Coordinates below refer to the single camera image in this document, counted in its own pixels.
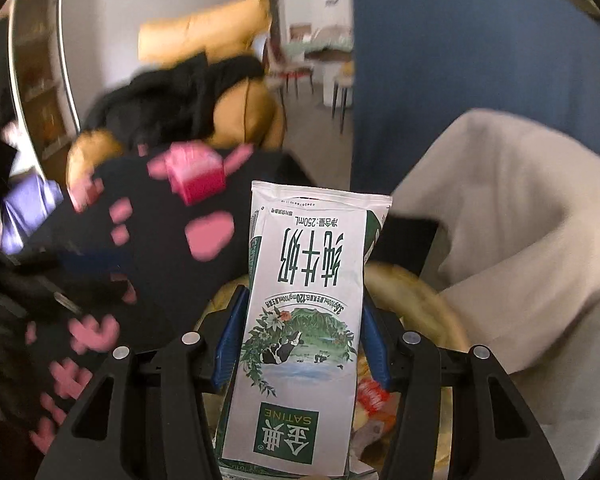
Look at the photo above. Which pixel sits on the trash bin with yellow bag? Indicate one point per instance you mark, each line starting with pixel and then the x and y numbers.
pixel 420 305

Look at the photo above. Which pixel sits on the yellow armchair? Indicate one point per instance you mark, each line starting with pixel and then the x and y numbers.
pixel 200 30

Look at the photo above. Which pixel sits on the black tablecloth with pink prints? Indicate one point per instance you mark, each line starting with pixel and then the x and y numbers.
pixel 145 260

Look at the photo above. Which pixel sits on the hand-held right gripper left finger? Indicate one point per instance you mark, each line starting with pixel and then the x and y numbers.
pixel 230 340

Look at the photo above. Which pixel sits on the blue partition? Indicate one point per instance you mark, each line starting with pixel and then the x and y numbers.
pixel 455 60

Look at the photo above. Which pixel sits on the black jacket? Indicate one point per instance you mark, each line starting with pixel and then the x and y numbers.
pixel 165 100

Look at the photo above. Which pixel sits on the purple bag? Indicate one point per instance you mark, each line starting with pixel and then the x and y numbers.
pixel 25 210

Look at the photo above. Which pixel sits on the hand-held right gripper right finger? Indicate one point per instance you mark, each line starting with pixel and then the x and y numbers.
pixel 376 345

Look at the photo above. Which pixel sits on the white green milk carton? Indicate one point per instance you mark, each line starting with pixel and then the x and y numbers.
pixel 300 310

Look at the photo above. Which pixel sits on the dining chair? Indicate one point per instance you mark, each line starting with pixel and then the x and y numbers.
pixel 295 72
pixel 342 85

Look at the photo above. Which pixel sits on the dining table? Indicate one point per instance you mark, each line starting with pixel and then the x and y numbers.
pixel 325 52

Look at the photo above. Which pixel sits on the white display shelf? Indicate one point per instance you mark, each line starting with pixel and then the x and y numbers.
pixel 40 85

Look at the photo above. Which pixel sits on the pink box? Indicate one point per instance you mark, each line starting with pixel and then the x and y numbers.
pixel 195 172

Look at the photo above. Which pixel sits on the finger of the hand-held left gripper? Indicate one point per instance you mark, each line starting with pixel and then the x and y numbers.
pixel 90 261

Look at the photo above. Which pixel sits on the beige blanket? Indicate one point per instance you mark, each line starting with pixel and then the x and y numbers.
pixel 520 210

